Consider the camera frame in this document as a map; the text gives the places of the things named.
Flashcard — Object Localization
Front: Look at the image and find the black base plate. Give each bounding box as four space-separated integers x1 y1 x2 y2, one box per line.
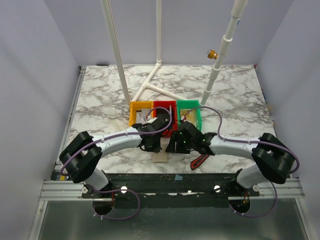
82 173 259 209

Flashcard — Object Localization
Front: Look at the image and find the yellow plastic bin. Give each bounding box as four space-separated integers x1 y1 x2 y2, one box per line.
129 101 154 126

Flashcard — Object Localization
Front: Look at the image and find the red plastic bin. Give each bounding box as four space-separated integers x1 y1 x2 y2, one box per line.
153 100 178 138

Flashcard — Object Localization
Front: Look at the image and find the orange knob on pipe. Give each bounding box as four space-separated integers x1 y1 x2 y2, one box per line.
207 49 218 60

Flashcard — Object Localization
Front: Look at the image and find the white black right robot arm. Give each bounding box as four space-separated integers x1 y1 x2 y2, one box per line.
165 121 295 196

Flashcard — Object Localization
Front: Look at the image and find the silver VIP card front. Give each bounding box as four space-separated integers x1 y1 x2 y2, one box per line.
135 108 151 124

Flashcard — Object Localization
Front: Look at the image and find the white PVC pipe frame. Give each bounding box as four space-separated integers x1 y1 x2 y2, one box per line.
100 0 248 106

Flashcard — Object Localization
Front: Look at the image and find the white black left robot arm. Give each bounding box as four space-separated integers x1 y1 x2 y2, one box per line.
59 117 172 198

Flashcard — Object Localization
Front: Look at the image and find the red black utility knife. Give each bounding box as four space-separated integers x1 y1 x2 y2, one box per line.
190 154 209 171

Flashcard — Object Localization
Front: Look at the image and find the green plastic bin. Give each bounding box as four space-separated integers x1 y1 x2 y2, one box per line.
176 100 202 131

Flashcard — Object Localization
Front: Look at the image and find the gold card in green bin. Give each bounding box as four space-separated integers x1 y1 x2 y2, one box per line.
180 108 196 125

